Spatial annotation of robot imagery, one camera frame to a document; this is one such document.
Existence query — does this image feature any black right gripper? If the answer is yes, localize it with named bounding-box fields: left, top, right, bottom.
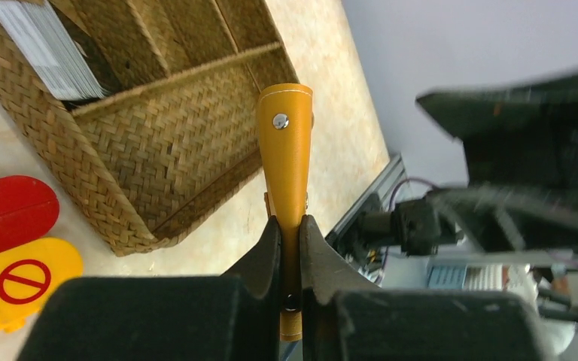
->
left=416, top=72, right=578, bottom=250

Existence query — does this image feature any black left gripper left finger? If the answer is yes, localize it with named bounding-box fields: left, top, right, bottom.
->
left=18, top=218, right=281, bottom=360

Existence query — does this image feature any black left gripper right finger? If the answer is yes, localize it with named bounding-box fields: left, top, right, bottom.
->
left=300, top=216, right=549, bottom=360

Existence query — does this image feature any yellow leather card holder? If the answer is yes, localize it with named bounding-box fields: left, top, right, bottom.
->
left=256, top=83, right=313, bottom=341

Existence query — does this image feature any stack of black cards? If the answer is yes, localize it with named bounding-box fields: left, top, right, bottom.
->
left=0, top=1, right=121, bottom=102

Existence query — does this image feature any woven wicker divided tray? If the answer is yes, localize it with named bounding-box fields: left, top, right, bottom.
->
left=0, top=1, right=297, bottom=256

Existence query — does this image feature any yellow no-entry sign block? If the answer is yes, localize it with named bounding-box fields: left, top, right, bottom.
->
left=0, top=238, right=84, bottom=332

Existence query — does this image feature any red rounded toy block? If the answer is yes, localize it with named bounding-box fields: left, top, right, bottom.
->
left=0, top=175, right=60, bottom=253

